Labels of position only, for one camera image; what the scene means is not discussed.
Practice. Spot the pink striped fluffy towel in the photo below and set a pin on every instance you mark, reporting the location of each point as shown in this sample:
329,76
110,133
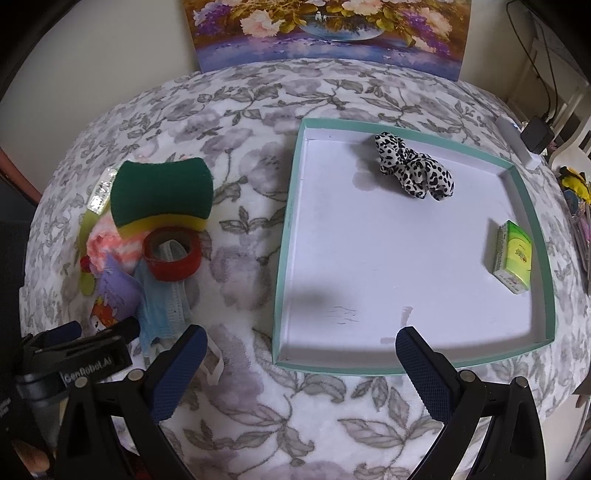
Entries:
111,244

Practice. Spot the green and yellow sponge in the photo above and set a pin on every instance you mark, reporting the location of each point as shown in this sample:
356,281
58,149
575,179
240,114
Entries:
157,189

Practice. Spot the silver foil packet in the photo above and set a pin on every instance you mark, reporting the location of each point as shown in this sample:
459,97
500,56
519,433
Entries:
102,189

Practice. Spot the purple cartoon pouch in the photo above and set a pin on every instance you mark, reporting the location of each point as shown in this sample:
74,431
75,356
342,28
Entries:
115,290

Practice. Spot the black charger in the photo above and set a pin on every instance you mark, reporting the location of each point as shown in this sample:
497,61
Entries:
538,134

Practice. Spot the blue face mask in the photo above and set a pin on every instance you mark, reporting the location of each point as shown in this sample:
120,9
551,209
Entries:
161,304

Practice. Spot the white lattice chair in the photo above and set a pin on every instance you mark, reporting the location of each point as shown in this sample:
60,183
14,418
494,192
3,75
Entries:
577,134

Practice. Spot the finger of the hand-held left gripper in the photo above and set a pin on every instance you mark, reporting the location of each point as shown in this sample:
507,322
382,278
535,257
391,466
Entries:
125,327
64,331

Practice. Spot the floral painting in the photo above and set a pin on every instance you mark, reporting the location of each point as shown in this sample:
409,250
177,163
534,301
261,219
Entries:
323,41

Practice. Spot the teal cardboard tray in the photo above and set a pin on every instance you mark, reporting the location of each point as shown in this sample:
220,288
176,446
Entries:
392,277

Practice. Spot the red tape roll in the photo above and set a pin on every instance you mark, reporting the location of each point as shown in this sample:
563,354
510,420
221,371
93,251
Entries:
175,270

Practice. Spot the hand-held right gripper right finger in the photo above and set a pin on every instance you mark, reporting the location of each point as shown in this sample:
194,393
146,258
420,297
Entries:
425,378

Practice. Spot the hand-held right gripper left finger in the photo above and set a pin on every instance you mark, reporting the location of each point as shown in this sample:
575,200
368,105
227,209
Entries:
178,374

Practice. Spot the leopard print scrunchie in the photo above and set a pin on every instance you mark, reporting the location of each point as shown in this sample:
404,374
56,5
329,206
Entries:
415,168

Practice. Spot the green tissue pack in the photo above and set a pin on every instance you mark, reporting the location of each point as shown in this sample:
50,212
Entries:
515,254

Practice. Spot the white power strip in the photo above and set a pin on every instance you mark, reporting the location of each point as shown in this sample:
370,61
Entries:
517,143

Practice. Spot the lime green cloth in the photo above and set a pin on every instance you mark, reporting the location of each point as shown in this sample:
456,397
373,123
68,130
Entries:
85,230

